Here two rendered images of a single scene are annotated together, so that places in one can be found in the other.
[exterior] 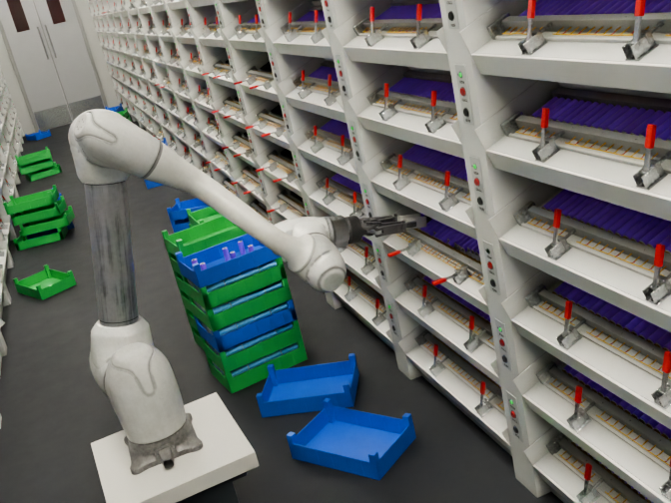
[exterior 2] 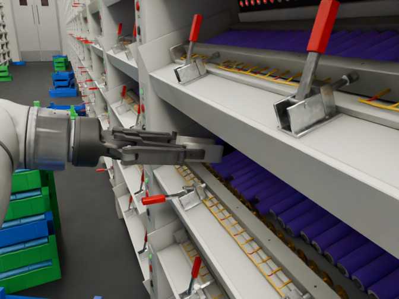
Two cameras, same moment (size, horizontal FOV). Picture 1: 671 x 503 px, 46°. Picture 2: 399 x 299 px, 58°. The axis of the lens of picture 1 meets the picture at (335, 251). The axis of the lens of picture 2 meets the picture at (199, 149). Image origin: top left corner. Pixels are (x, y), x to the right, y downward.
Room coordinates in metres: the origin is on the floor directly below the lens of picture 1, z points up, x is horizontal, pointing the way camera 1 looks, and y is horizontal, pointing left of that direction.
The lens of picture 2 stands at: (1.53, -0.19, 0.75)
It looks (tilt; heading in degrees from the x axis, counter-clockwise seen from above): 19 degrees down; 356
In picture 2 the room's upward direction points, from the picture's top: straight up
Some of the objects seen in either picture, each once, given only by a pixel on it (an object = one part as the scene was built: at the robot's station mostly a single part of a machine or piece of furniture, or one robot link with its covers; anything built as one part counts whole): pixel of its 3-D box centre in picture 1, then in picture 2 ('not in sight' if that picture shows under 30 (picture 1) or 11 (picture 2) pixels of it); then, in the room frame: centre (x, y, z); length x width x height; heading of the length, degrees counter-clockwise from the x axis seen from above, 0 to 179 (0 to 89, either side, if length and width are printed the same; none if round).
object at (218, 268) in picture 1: (228, 254); not in sight; (2.54, 0.36, 0.44); 0.30 x 0.20 x 0.08; 115
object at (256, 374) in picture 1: (256, 356); (5, 264); (2.54, 0.36, 0.04); 0.30 x 0.20 x 0.08; 115
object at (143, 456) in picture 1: (161, 438); not in sight; (1.74, 0.53, 0.27); 0.22 x 0.18 x 0.06; 16
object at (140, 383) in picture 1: (142, 387); not in sight; (1.77, 0.54, 0.41); 0.18 x 0.16 x 0.22; 26
